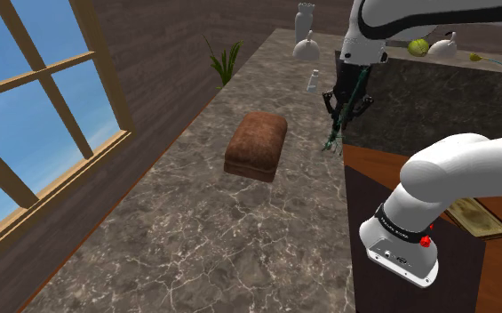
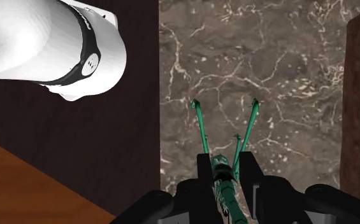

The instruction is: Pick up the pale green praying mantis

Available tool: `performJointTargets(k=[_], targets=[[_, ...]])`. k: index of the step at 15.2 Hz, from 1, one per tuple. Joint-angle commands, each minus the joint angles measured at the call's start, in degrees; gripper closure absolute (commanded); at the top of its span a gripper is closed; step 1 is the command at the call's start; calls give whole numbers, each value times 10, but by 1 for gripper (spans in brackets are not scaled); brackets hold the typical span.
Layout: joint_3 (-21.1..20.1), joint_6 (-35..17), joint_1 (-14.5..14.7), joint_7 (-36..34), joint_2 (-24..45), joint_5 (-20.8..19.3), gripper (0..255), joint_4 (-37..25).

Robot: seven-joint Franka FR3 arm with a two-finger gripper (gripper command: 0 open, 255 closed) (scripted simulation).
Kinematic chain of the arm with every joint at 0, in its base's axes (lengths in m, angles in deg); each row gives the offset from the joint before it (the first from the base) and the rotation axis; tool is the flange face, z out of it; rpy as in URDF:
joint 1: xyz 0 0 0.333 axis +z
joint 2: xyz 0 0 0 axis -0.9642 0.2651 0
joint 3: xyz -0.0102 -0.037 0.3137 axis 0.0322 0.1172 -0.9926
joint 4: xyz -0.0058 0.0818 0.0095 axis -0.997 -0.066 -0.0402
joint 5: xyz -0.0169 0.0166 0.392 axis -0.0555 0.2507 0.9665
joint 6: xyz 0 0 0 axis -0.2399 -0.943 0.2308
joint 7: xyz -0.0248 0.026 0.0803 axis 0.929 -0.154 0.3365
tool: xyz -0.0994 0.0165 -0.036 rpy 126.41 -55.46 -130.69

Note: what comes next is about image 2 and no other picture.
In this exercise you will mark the green thin-legged insect figure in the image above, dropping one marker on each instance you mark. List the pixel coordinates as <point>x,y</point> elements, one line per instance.
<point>227,193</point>

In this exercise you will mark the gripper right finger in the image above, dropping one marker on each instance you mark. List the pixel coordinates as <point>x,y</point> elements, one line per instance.
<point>279,198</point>

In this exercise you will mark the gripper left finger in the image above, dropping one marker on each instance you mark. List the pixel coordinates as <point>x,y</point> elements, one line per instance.
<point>192,198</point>

